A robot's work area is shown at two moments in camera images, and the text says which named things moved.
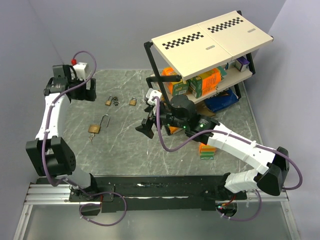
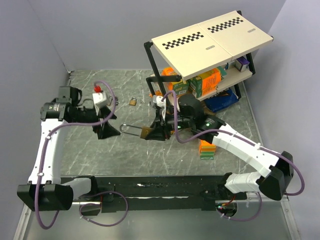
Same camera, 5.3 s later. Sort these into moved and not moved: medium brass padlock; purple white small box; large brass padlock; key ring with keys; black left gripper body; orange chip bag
Moved: black left gripper body; large brass padlock
Not moved: orange chip bag; key ring with keys; purple white small box; medium brass padlock
